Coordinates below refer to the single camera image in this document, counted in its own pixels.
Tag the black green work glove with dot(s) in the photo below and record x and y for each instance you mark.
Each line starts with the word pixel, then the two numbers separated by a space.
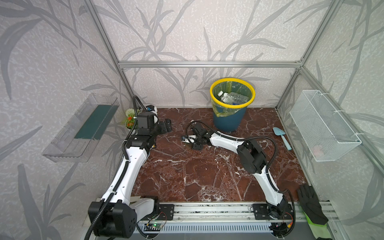
pixel 314 214

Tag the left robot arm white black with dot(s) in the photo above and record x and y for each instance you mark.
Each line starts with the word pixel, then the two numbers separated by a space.
pixel 114 216

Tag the circuit board with wires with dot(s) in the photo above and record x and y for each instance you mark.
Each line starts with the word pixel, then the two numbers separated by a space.
pixel 156 223
pixel 282 229

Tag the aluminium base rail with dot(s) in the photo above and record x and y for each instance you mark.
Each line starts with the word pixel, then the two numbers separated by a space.
pixel 227 212

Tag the light blue garden trowel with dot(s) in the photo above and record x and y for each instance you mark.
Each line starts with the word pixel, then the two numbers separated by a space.
pixel 281 133

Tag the white wire mesh basket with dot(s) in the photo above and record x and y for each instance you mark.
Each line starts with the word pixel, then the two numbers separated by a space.
pixel 326 133

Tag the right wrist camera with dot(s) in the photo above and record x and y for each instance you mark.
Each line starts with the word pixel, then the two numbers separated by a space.
pixel 188 139

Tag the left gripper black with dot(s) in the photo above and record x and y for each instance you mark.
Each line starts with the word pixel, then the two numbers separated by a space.
pixel 167 125

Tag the white pot with artificial plant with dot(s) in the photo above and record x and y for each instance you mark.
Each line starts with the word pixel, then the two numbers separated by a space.
pixel 130 118

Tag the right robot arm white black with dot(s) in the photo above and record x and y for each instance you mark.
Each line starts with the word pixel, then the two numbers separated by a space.
pixel 253 160

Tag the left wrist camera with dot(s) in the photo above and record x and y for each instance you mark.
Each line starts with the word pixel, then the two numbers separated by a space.
pixel 152 109

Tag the clear unlabelled plastic bottle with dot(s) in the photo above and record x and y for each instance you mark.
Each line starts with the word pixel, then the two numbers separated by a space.
pixel 237 99

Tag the clear bottle yellow logo label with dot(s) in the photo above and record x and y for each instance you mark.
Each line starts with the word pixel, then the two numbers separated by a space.
pixel 223 97

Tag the yellow-green plastic bin liner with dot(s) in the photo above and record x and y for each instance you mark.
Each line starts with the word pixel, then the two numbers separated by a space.
pixel 229 85

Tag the blue bin with yellow rim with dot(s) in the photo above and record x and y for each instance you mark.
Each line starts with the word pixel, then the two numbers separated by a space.
pixel 231 123

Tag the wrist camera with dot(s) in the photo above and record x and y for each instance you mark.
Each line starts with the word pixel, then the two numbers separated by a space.
pixel 188 139
pixel 152 109

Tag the left circuit board with wires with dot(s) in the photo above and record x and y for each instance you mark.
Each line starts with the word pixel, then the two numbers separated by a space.
pixel 156 223

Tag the right circuit board with wires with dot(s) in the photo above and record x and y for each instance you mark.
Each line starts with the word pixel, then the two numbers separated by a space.
pixel 282 229

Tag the clear acrylic wall shelf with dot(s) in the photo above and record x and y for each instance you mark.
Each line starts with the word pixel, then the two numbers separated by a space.
pixel 78 139

